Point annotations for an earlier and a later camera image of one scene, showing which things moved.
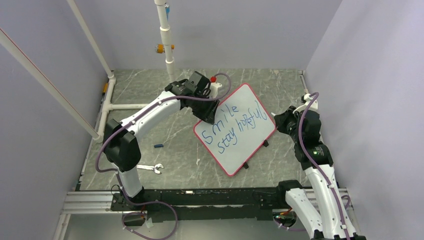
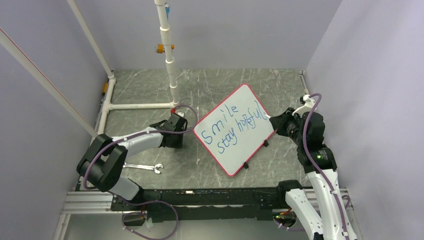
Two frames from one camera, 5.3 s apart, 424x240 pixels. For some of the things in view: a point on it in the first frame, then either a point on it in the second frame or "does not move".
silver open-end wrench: x=155 y=167 does not move
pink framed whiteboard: x=242 y=125 does not move
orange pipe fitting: x=160 y=48 does not move
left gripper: x=208 y=115 to x=178 y=144
